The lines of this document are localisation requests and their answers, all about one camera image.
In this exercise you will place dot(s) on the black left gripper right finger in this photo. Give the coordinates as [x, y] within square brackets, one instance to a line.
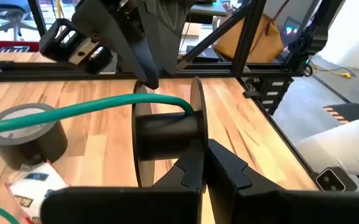
[260, 205]

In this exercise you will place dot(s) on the person's leg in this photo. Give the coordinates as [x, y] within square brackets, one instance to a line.
[341, 146]

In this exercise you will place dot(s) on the black orange-striped mat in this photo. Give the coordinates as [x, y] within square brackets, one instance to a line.
[350, 112]

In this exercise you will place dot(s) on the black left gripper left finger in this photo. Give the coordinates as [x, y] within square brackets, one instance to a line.
[120, 205]

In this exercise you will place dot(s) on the white packing tape red dispenser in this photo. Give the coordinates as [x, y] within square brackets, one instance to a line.
[33, 189]

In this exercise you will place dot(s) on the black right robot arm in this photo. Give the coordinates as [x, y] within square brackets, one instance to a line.
[316, 40]

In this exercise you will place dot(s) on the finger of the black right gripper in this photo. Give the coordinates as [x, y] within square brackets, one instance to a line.
[117, 25]
[170, 31]

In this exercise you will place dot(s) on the black aluminium rig frame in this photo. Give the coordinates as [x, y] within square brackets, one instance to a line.
[241, 37]

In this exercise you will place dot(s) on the black tape roll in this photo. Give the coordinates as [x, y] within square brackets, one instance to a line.
[36, 146]

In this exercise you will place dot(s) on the black labelled hub box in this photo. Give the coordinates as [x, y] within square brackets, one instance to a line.
[272, 93]

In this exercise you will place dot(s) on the grey swivel office chair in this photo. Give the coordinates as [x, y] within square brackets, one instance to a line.
[11, 15]

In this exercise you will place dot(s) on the brown leather bag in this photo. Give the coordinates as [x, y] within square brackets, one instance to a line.
[260, 40]

